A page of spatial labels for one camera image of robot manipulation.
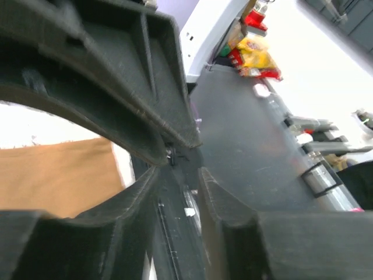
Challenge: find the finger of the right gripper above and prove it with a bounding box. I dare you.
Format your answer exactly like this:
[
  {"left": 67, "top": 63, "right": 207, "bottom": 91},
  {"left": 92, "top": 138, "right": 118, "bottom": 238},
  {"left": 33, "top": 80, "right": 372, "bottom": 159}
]
[
  {"left": 1, "top": 1, "right": 201, "bottom": 148},
  {"left": 1, "top": 52, "right": 167, "bottom": 166}
]

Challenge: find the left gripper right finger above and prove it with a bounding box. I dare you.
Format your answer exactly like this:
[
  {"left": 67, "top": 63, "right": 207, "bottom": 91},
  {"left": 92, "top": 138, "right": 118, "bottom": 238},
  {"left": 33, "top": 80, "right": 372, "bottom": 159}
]
[{"left": 198, "top": 168, "right": 372, "bottom": 279}]

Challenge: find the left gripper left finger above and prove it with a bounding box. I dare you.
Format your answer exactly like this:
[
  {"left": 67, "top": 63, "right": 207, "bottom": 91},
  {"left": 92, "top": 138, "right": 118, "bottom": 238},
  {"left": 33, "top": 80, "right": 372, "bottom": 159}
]
[{"left": 1, "top": 168, "right": 159, "bottom": 279}]

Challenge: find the brown clothing garment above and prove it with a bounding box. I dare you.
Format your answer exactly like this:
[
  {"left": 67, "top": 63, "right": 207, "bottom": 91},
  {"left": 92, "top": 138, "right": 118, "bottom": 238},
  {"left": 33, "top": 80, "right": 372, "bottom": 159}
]
[{"left": 1, "top": 138, "right": 124, "bottom": 218}]

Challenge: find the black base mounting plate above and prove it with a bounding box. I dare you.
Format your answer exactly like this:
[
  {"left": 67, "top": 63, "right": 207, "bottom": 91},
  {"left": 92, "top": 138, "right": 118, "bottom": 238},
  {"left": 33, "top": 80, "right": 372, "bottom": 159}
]
[{"left": 153, "top": 143, "right": 205, "bottom": 279}]

